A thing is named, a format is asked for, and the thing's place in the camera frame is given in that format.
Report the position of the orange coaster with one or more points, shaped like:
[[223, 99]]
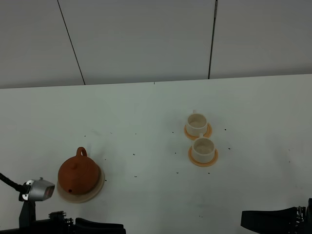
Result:
[[210, 163], [207, 134]]

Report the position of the near orange coaster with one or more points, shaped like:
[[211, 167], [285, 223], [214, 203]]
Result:
[[210, 163]]

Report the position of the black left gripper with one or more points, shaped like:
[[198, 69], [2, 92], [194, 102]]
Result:
[[58, 224]]

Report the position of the brown clay teapot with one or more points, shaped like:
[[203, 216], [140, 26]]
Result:
[[79, 174]]

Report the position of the beige round teapot trivet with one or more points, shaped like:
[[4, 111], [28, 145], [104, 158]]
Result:
[[85, 197]]

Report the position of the near white teacup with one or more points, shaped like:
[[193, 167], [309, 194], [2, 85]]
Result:
[[203, 149]]

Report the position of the far white teacup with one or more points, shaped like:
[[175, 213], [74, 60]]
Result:
[[197, 124]]

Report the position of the far orange coaster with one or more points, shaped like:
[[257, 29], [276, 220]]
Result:
[[207, 134]]

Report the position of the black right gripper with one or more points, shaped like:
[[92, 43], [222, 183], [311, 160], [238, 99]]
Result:
[[282, 220]]

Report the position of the white teacup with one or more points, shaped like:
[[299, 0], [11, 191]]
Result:
[[197, 124], [203, 149]]

